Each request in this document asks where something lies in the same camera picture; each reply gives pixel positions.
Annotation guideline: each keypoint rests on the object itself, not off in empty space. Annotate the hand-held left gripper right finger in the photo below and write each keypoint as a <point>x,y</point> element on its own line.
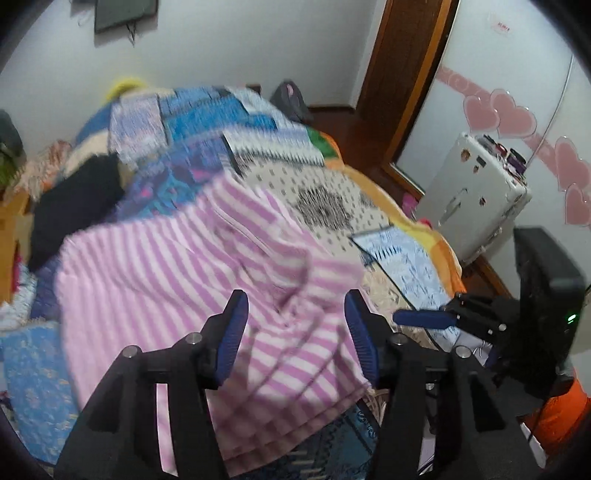
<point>362,341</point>

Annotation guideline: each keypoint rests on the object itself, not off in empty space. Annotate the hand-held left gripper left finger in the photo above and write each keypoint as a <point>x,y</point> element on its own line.
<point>231,337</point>

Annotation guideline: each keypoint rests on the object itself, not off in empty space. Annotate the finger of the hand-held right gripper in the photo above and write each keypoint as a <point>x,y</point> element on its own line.
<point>491,356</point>
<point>422,319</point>

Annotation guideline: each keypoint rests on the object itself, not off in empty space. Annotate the pink striped pants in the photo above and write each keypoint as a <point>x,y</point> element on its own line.
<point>194,258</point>

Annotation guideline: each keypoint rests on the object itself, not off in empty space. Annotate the white suitcase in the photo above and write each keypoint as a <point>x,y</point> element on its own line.
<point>471,194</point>

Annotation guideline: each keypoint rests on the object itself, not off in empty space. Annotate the blue patchwork quilt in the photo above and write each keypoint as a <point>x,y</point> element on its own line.
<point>323,198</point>

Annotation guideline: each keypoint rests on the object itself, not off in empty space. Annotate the black cloth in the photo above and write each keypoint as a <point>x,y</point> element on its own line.
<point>74,207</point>

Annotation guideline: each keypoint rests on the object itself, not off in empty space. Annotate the grey bag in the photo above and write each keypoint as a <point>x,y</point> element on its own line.
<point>288,101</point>

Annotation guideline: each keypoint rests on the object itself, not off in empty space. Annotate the white wardrobe door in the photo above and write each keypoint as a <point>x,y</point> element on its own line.
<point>508,55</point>

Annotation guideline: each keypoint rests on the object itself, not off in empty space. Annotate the orange striped bedsheet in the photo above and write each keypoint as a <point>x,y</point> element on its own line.
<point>46,164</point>

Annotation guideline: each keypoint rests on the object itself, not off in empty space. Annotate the yellow foam arch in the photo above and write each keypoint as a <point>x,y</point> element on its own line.
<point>124,86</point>

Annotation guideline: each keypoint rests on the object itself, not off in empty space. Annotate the grey plush pillow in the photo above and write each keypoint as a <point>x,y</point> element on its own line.
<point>9,131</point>

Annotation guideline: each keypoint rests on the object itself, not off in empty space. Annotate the small black wall monitor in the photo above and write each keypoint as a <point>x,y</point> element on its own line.
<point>124,13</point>

